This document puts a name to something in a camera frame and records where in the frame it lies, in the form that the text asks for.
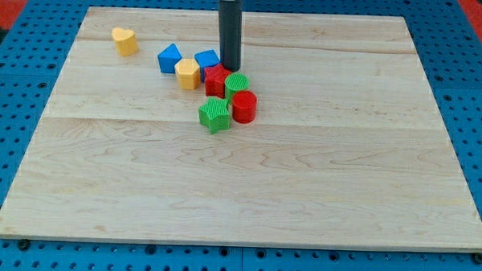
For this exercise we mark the green star block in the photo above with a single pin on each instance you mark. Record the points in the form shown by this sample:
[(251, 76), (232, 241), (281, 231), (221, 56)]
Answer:
[(214, 114)]

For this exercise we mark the red star block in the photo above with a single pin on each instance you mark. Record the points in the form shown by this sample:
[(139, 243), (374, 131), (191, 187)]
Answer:
[(214, 80)]

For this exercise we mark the red cylinder block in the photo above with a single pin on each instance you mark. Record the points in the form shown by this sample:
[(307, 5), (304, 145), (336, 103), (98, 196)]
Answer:
[(244, 106)]

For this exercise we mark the green cylinder block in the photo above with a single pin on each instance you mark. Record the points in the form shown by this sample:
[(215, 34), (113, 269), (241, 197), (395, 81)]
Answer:
[(233, 83)]

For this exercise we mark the yellow hexagon block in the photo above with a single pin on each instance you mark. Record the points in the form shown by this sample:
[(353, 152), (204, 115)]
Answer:
[(188, 74)]

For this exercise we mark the blue cube block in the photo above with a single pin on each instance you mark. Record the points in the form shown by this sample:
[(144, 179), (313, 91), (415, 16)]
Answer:
[(206, 59)]

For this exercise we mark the wooden board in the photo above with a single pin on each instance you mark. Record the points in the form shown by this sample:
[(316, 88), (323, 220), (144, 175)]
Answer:
[(348, 149)]

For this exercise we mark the blue triangle block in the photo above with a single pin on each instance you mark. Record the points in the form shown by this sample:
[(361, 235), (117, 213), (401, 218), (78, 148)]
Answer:
[(168, 58)]

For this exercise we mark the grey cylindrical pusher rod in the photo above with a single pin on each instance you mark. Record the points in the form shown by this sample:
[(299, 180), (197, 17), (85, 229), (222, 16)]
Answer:
[(230, 28)]

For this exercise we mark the yellow heart block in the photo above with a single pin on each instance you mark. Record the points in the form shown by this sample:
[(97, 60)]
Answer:
[(125, 41)]

